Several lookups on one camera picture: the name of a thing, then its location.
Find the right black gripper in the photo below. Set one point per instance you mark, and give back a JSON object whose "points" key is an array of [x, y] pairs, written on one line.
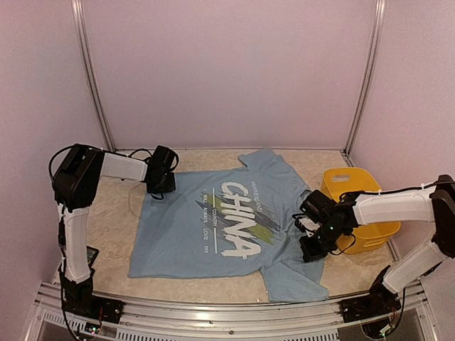
{"points": [[310, 253]]}

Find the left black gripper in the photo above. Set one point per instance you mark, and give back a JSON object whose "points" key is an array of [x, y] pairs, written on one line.
{"points": [[169, 188]]}

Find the light blue printed t-shirt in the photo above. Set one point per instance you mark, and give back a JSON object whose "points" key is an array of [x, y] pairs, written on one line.
{"points": [[228, 223]]}

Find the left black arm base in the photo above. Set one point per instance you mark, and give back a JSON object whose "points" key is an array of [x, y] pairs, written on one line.
{"points": [[78, 299]]}

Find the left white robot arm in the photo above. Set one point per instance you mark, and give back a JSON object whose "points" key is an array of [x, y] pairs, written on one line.
{"points": [[75, 172]]}

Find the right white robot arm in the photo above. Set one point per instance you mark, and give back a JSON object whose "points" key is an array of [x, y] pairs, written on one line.
{"points": [[432, 202]]}

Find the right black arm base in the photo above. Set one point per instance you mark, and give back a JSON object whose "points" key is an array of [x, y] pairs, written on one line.
{"points": [[378, 301]]}

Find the upper black brooch case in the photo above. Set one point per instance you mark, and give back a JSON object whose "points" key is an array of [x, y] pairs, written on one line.
{"points": [[92, 254]]}

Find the yellow plastic basket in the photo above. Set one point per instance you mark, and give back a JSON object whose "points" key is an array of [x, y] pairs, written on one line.
{"points": [[372, 233]]}

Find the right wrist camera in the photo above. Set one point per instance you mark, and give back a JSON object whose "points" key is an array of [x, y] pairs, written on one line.
{"points": [[305, 224]]}

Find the front aluminium rail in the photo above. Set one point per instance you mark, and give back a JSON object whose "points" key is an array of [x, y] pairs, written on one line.
{"points": [[147, 319]]}

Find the left aluminium frame post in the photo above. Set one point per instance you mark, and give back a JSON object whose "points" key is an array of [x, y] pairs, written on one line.
{"points": [[84, 46]]}

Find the aluminium frame post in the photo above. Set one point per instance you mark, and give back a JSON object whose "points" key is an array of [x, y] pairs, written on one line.
{"points": [[367, 79], [84, 46]]}

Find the right aluminium frame post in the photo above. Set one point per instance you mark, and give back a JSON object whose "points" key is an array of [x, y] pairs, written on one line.
{"points": [[367, 79]]}

